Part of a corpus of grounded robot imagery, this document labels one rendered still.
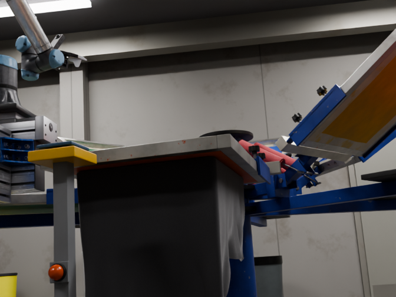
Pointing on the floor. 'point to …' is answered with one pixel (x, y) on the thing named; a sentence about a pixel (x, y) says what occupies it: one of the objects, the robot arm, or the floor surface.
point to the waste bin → (269, 276)
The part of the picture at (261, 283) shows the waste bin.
